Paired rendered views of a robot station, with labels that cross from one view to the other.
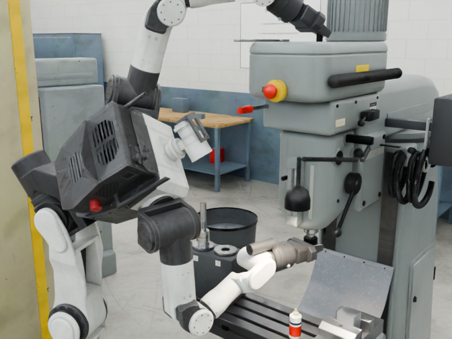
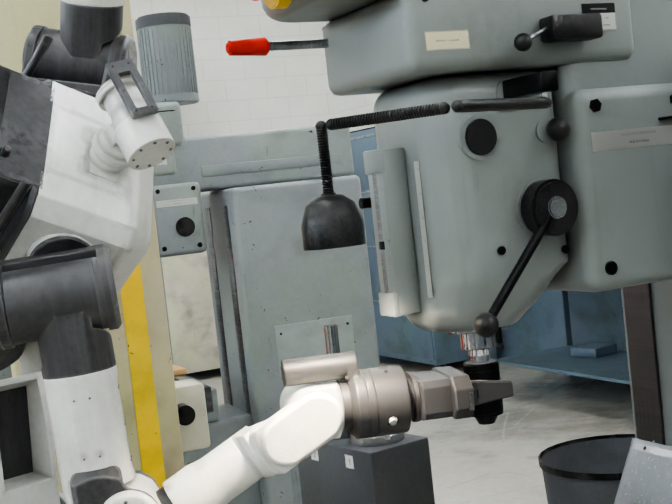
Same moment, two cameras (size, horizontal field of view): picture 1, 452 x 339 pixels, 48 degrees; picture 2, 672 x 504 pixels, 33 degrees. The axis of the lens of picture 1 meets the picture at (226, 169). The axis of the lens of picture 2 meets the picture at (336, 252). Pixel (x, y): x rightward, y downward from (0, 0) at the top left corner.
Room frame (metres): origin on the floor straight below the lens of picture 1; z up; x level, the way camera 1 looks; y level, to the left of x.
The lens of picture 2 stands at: (0.19, -0.77, 1.50)
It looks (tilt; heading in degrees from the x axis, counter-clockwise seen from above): 3 degrees down; 26
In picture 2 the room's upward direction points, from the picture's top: 6 degrees counter-clockwise
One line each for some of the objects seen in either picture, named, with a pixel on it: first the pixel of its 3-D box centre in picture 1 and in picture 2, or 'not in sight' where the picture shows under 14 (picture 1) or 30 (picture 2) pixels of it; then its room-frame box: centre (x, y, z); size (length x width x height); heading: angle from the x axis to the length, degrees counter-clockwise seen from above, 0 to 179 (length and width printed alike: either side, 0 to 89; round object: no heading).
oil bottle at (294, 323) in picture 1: (295, 322); not in sight; (1.55, -0.24, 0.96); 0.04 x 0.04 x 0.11
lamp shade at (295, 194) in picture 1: (297, 197); (331, 220); (1.35, -0.20, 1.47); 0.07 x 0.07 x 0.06
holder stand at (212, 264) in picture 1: (214, 270); (364, 487); (1.87, 0.05, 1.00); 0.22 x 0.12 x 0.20; 61
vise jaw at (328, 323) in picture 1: (340, 331); not in sight; (1.44, -0.36, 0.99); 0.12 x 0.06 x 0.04; 49
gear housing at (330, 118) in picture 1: (323, 109); (475, 40); (1.61, -0.31, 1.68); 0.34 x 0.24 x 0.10; 141
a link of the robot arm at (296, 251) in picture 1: (290, 253); (416, 398); (1.52, -0.21, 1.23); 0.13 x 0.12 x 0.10; 36
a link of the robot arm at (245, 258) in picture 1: (261, 256); (327, 397); (1.46, -0.11, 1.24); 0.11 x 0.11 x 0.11; 36
